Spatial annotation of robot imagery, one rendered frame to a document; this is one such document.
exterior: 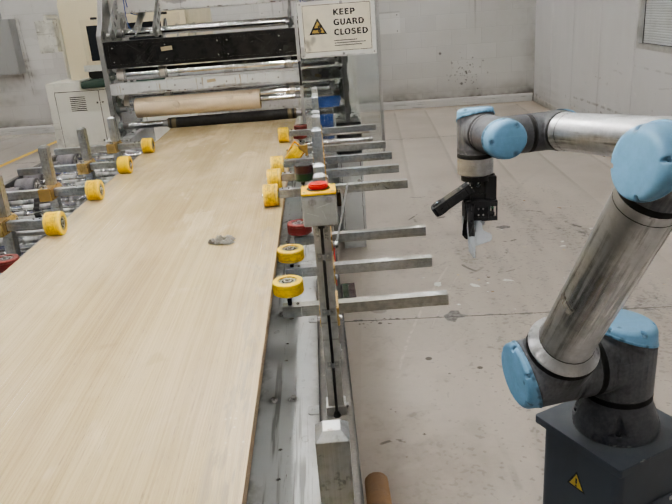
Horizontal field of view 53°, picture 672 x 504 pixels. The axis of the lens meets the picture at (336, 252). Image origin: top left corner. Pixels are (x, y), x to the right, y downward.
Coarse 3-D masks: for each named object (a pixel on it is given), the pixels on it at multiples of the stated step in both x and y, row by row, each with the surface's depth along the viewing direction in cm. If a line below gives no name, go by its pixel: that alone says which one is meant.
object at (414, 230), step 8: (336, 232) 224; (344, 232) 223; (352, 232) 223; (360, 232) 222; (368, 232) 222; (376, 232) 223; (384, 232) 223; (392, 232) 223; (400, 232) 223; (408, 232) 223; (416, 232) 223; (424, 232) 223; (296, 240) 222; (304, 240) 222; (312, 240) 223; (344, 240) 223; (352, 240) 223; (360, 240) 223
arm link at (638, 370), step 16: (624, 320) 148; (640, 320) 149; (608, 336) 144; (624, 336) 143; (640, 336) 143; (656, 336) 145; (608, 352) 144; (624, 352) 144; (640, 352) 144; (656, 352) 146; (608, 368) 143; (624, 368) 144; (640, 368) 145; (608, 384) 144; (624, 384) 146; (640, 384) 146; (608, 400) 149; (624, 400) 148; (640, 400) 148
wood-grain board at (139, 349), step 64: (256, 128) 413; (128, 192) 281; (192, 192) 273; (256, 192) 265; (64, 256) 208; (128, 256) 204; (192, 256) 200; (256, 256) 196; (0, 320) 165; (64, 320) 163; (128, 320) 160; (192, 320) 157; (256, 320) 155; (0, 384) 135; (64, 384) 133; (128, 384) 132; (192, 384) 130; (256, 384) 128; (0, 448) 114; (64, 448) 113; (128, 448) 112; (192, 448) 110
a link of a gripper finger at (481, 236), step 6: (474, 222) 171; (480, 222) 171; (480, 228) 171; (468, 234) 170; (480, 234) 170; (486, 234) 170; (468, 240) 171; (474, 240) 169; (480, 240) 170; (486, 240) 170; (468, 246) 171; (474, 246) 170; (474, 252) 170
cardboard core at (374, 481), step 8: (376, 472) 228; (368, 480) 226; (376, 480) 224; (384, 480) 225; (368, 488) 222; (376, 488) 220; (384, 488) 221; (368, 496) 219; (376, 496) 217; (384, 496) 217
